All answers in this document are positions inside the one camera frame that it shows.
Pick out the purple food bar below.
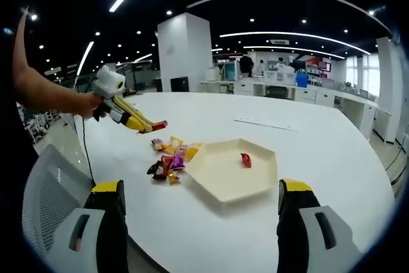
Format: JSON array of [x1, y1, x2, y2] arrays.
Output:
[[171, 152, 187, 171]]

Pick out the yellow food tongs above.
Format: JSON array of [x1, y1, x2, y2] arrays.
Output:
[[114, 96, 158, 134]]

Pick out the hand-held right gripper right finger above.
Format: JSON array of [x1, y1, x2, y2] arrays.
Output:
[[276, 178, 364, 273]]

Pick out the white mesh office chair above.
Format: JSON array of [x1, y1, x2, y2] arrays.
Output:
[[22, 144, 181, 273]]

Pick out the pile of food snacks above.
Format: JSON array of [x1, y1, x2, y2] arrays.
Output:
[[146, 136, 205, 185]]

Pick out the pale blue screen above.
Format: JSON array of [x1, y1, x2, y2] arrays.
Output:
[[223, 61, 239, 81]]

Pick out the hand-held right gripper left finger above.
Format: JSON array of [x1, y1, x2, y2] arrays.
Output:
[[47, 179, 129, 273]]

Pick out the row of white desks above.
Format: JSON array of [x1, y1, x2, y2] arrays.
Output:
[[199, 71, 393, 144]]

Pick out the cream hexagonal container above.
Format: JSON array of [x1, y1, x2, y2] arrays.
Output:
[[187, 137, 278, 204]]

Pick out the person's left hand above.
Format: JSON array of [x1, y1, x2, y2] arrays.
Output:
[[73, 91, 105, 118]]

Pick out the white square pillar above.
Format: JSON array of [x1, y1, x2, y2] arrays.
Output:
[[376, 36, 402, 144], [157, 12, 212, 93]]

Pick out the black cabinet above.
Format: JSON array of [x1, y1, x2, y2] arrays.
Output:
[[170, 76, 190, 93]]

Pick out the red wall poster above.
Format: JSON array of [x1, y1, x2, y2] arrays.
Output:
[[306, 57, 333, 72]]

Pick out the cluster of white chairs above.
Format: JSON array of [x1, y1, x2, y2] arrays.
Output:
[[17, 103, 70, 146]]

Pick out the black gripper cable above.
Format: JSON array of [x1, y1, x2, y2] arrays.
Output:
[[82, 116, 96, 187]]

